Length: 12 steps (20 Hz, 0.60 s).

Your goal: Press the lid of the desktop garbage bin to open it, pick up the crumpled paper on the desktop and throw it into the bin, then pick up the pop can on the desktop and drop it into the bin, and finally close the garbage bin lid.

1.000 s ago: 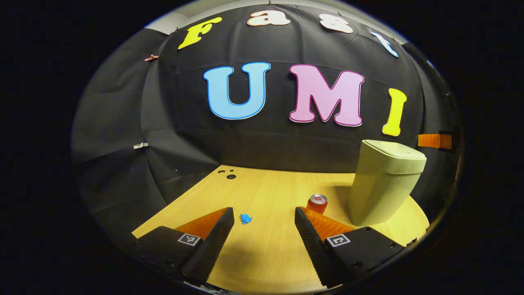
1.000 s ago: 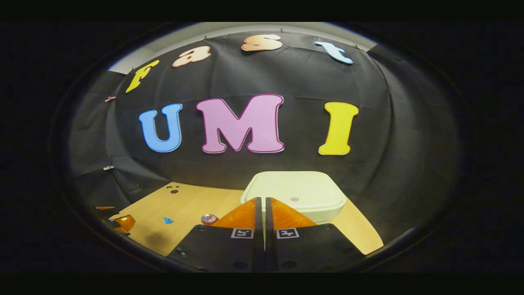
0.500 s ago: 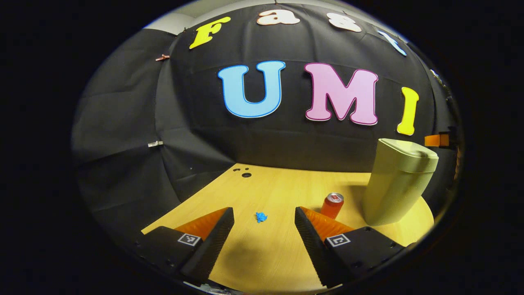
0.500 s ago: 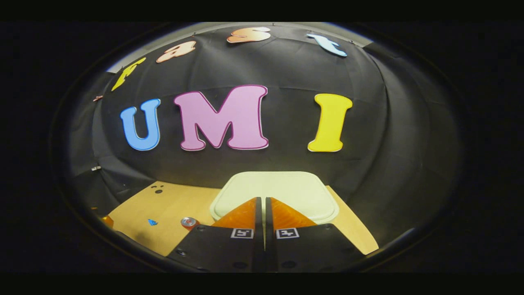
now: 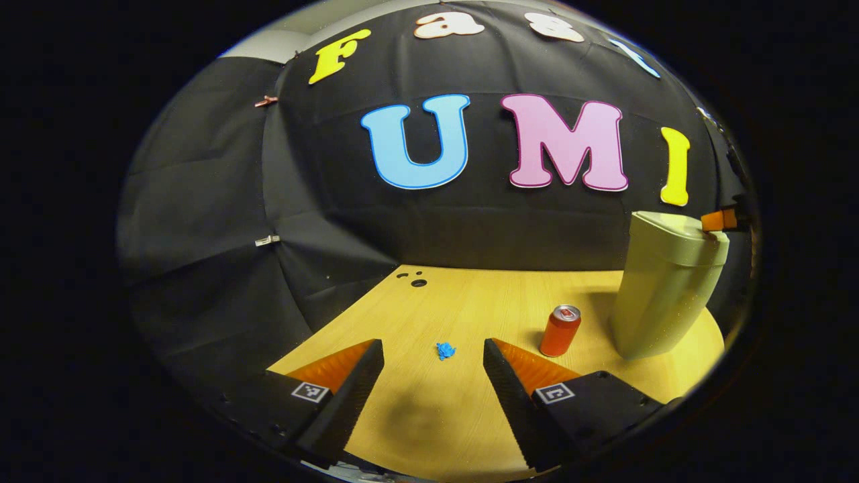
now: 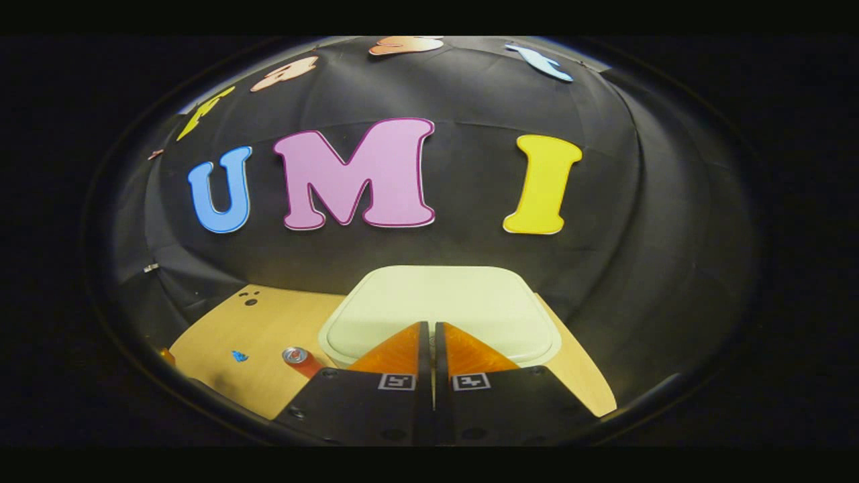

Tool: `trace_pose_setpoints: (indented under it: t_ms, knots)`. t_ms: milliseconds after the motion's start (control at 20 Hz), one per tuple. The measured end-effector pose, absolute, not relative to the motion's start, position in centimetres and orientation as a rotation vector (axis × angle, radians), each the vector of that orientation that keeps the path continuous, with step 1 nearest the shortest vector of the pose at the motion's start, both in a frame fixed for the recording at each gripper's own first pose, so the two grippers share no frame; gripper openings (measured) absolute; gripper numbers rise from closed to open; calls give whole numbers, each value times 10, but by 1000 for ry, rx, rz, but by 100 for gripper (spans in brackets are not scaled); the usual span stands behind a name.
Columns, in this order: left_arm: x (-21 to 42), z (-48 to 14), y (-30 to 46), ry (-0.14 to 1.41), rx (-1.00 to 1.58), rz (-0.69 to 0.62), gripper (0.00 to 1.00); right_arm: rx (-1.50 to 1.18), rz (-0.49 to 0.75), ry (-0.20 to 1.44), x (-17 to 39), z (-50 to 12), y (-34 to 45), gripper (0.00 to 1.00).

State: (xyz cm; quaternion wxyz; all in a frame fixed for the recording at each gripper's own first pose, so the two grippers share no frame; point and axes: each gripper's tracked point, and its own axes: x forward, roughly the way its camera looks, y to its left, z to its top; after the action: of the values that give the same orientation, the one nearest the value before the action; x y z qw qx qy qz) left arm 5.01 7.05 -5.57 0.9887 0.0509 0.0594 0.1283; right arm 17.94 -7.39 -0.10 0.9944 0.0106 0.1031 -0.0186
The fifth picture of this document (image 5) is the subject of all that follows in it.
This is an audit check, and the orange pop can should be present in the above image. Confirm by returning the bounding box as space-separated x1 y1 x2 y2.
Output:
539 305 583 358

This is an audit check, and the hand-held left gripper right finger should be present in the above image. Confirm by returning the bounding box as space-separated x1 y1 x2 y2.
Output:
482 337 682 470

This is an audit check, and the green desktop garbage bin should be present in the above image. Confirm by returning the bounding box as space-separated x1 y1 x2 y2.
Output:
609 211 730 361

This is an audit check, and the wooden desktop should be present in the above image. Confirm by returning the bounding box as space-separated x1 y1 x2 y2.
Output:
267 264 727 483

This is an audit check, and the black backdrop cloth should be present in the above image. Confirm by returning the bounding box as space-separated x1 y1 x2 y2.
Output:
117 0 756 417

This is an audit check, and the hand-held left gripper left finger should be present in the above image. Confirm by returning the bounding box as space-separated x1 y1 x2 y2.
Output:
265 339 385 469

